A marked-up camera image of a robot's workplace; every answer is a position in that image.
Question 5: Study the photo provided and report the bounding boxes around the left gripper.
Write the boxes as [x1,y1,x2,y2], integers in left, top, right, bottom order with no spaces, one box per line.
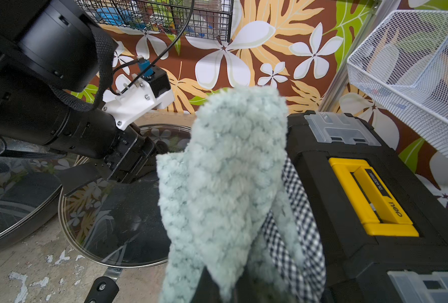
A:
[56,124,169,197]

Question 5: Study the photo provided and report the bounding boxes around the glass pot lid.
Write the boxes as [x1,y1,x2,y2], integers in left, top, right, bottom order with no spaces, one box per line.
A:
[0,138,78,231]
[58,124,191,268]

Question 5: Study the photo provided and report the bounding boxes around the green microfibre cloth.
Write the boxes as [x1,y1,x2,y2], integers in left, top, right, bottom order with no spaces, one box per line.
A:
[157,86,326,302]

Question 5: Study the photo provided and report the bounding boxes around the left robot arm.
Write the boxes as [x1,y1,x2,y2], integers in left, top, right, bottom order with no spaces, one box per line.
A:
[0,1,173,195]

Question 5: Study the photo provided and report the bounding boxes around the left black frying pan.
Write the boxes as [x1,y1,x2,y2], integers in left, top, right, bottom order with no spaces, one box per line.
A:
[0,198,58,252]

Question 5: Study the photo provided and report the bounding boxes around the black frying pan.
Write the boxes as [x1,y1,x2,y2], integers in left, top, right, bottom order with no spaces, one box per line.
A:
[84,267,123,303]
[0,198,58,252]

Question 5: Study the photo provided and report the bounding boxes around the blue object in basket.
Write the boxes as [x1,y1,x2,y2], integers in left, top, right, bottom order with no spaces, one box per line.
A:
[95,7,132,26]

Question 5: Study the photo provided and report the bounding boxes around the right black frying pan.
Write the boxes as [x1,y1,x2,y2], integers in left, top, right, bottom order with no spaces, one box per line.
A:
[84,267,123,303]

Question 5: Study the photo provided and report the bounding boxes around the black tool case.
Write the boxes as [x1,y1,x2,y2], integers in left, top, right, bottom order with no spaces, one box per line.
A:
[287,111,448,302]

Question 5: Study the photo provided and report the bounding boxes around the white mesh basket right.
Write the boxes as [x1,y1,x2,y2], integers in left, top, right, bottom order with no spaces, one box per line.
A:
[346,10,448,159]

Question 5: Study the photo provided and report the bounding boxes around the black wire basket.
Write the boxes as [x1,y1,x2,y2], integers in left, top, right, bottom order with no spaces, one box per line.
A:
[76,0,239,42]

